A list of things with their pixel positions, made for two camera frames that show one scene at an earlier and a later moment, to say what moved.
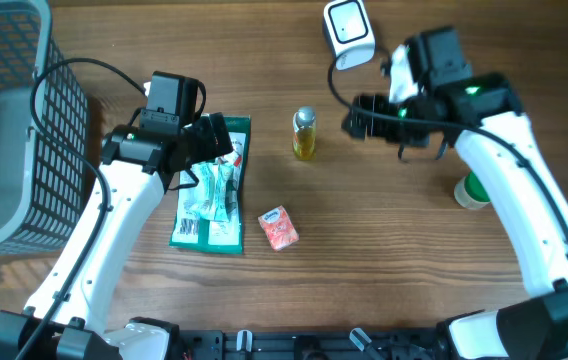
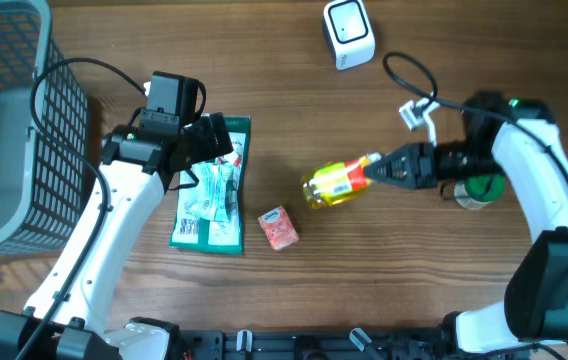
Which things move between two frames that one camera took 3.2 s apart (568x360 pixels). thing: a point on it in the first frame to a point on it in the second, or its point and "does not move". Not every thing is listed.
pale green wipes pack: [210, 190] does not move
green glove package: [211, 217] does not move
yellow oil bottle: [304, 129] to [334, 181]
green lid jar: [470, 192] does not move
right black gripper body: [406, 134] to [447, 159]
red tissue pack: [279, 227] does not move
